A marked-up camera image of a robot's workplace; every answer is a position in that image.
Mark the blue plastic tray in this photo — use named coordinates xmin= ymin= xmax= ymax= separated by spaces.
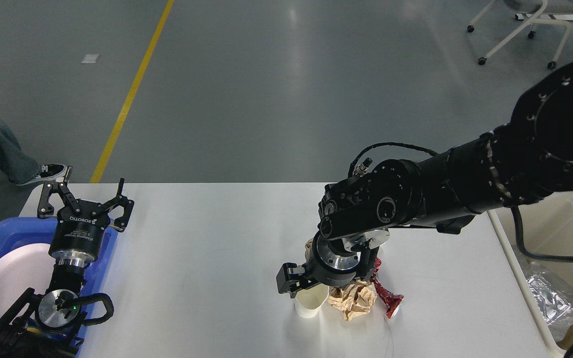
xmin=0 ymin=217 xmax=118 ymax=358

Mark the black white sneaker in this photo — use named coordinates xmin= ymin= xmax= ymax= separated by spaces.
xmin=15 ymin=164 xmax=67 ymax=186

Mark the white paper cup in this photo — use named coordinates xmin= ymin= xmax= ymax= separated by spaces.
xmin=293 ymin=284 xmax=329 ymax=319

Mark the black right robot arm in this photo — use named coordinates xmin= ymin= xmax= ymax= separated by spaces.
xmin=277 ymin=63 xmax=573 ymax=297

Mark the dark crumpled brown paper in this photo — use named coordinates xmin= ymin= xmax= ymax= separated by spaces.
xmin=304 ymin=238 xmax=313 ymax=261

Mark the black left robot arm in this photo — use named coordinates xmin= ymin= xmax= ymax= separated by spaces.
xmin=0 ymin=166 xmax=134 ymax=358

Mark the pink plate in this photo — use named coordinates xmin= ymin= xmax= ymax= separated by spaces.
xmin=0 ymin=243 xmax=55 ymax=317

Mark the beige plastic bin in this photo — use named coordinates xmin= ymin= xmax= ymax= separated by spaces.
xmin=488 ymin=192 xmax=573 ymax=358

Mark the person leg in jeans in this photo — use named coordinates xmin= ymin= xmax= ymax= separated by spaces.
xmin=0 ymin=120 xmax=42 ymax=185

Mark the crushed red can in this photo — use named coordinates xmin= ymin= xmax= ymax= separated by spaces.
xmin=369 ymin=258 xmax=405 ymax=319

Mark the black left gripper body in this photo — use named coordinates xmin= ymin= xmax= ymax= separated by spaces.
xmin=49 ymin=201 xmax=109 ymax=263

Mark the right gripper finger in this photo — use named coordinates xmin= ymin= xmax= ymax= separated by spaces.
xmin=277 ymin=263 xmax=321 ymax=298

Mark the white rolling chair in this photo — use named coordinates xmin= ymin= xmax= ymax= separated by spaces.
xmin=477 ymin=0 xmax=573 ymax=70

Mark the light brown paper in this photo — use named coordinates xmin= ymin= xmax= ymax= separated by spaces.
xmin=327 ymin=280 xmax=377 ymax=322

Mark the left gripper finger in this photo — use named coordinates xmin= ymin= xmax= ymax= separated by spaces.
xmin=37 ymin=166 xmax=81 ymax=220
xmin=95 ymin=179 xmax=135 ymax=233

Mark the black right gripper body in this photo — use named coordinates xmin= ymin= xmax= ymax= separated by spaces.
xmin=306 ymin=234 xmax=376 ymax=287

